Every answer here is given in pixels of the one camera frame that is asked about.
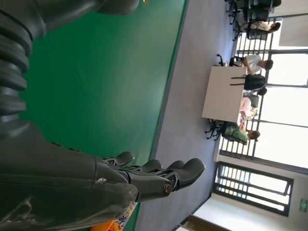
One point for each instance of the small black window grille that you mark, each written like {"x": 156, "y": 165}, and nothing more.
{"x": 290, "y": 197}

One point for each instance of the large black window railing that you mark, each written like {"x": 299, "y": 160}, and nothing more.
{"x": 288, "y": 51}

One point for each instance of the brown wooden door trim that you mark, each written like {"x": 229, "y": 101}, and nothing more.
{"x": 204, "y": 224}

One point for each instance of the orange detergent bottle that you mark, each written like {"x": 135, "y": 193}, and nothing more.
{"x": 106, "y": 227}

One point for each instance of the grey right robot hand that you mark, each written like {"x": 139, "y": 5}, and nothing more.
{"x": 60, "y": 188}

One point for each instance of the green exit sign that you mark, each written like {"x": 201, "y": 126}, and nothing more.
{"x": 303, "y": 205}

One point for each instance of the white office table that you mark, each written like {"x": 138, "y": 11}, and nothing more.
{"x": 223, "y": 95}

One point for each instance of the green table mat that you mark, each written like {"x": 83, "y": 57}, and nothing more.
{"x": 108, "y": 79}

